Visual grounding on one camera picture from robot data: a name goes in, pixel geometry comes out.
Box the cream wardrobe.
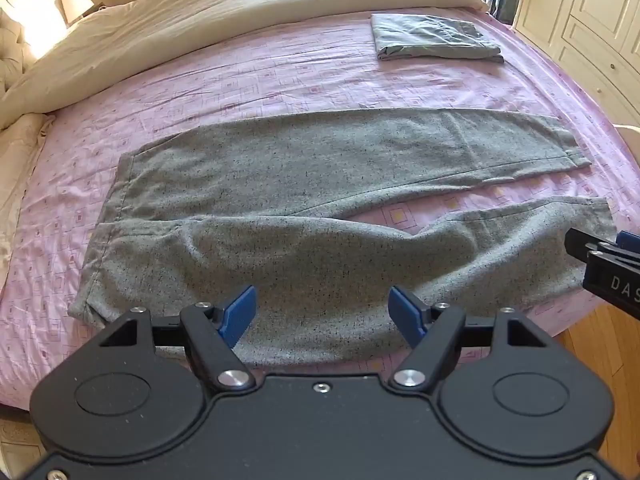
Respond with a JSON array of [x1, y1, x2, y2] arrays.
[[510, 0, 640, 128]]

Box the bedside lamp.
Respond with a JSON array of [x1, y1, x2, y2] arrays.
[[54, 0, 96, 27]]

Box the tufted cream headboard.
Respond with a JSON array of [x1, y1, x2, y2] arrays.
[[0, 0, 41, 92]]

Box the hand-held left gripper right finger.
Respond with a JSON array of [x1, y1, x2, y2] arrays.
[[388, 285, 552, 394]]

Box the folded grey garment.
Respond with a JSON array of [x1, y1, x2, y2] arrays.
[[370, 13, 506, 65]]

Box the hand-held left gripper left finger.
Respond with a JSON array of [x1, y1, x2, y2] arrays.
[[99, 285, 258, 394]]

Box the grey speckled pants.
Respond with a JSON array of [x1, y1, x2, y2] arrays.
[[67, 108, 617, 367]]

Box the cream under sheet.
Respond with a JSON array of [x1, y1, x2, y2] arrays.
[[0, 112, 56, 273]]

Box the beige duvet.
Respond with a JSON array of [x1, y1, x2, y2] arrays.
[[0, 0, 493, 131]]

